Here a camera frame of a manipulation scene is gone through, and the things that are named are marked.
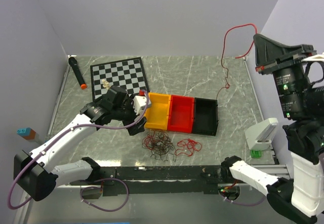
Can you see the cream chess pieces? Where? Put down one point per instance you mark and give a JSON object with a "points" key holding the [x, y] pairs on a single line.
{"points": [[105, 84]]}

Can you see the green small block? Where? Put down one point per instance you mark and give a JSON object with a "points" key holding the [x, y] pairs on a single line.
{"points": [[256, 154]]}

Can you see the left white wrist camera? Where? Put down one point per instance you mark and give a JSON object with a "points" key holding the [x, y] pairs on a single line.
{"points": [[140, 103]]}

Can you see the red plastic bin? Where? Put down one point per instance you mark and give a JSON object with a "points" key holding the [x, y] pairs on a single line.
{"points": [[181, 114]]}

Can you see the black plastic bin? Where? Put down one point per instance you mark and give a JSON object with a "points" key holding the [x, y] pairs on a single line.
{"points": [[205, 116]]}

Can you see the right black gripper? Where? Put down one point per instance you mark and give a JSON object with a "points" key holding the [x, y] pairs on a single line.
{"points": [[267, 50]]}

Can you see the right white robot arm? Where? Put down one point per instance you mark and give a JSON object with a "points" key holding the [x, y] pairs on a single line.
{"points": [[299, 199]]}

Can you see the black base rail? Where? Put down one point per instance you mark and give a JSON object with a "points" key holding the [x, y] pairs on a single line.
{"points": [[209, 179]]}

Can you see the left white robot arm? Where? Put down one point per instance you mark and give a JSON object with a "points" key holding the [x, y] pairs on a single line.
{"points": [[38, 172]]}

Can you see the black marker orange cap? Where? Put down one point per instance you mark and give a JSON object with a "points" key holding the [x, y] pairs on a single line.
{"points": [[74, 65]]}

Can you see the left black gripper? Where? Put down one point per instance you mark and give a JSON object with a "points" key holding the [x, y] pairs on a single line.
{"points": [[137, 127]]}

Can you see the black and white chessboard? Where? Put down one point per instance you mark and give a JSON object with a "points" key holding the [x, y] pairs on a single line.
{"points": [[128, 74]]}

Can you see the yellow plastic bin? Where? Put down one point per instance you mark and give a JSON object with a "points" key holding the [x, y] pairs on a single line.
{"points": [[158, 114]]}

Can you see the blue and brown block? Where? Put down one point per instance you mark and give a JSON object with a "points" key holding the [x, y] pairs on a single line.
{"points": [[30, 135]]}

